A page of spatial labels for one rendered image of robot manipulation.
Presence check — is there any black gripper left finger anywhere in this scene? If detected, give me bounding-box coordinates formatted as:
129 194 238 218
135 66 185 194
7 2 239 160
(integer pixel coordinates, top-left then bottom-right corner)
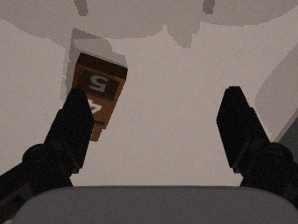
0 88 94 224

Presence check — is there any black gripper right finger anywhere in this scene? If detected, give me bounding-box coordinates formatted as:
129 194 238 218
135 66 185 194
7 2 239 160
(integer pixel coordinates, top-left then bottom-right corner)
216 86 298 210

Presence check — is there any brown wooden cube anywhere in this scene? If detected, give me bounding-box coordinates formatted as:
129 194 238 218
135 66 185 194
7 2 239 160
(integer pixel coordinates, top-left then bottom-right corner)
90 120 105 142
76 70 117 122

